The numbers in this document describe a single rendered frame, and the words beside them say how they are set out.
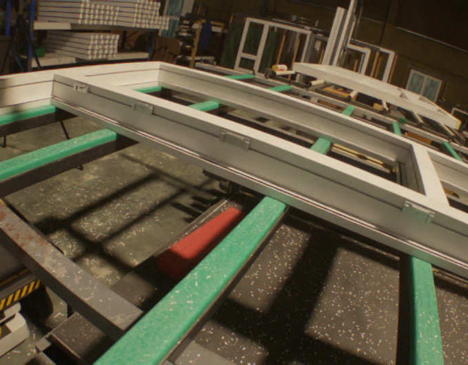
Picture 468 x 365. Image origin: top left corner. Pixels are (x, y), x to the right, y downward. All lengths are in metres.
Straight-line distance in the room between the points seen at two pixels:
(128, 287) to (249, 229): 0.35
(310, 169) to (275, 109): 0.46
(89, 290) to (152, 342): 0.12
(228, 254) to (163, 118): 0.30
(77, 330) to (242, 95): 0.74
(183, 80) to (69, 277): 0.80
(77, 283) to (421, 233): 0.45
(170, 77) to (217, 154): 0.59
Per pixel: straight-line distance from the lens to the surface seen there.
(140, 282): 0.69
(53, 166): 0.55
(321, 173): 0.47
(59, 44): 5.46
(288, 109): 0.91
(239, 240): 0.38
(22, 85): 0.79
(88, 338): 0.60
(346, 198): 0.48
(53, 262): 0.39
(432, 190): 0.57
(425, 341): 0.37
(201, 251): 0.72
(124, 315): 0.33
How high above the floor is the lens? 1.09
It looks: 25 degrees down
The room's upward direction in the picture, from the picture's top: 12 degrees clockwise
